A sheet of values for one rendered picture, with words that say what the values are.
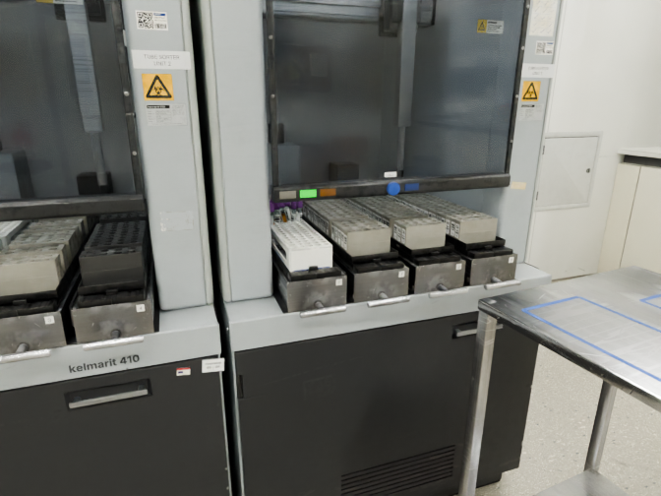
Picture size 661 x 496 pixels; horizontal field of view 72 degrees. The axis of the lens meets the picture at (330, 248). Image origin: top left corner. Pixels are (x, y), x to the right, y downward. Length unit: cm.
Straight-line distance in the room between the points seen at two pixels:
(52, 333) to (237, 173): 45
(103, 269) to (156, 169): 22
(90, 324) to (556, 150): 254
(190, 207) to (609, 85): 262
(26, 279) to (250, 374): 47
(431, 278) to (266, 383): 45
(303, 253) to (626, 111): 259
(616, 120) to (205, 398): 279
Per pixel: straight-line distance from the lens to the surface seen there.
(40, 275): 102
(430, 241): 116
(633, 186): 324
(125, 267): 100
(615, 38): 315
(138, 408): 106
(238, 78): 96
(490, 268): 119
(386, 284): 104
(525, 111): 127
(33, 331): 98
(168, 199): 97
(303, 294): 98
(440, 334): 118
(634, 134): 337
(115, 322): 96
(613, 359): 78
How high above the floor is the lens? 117
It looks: 18 degrees down
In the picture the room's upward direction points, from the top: straight up
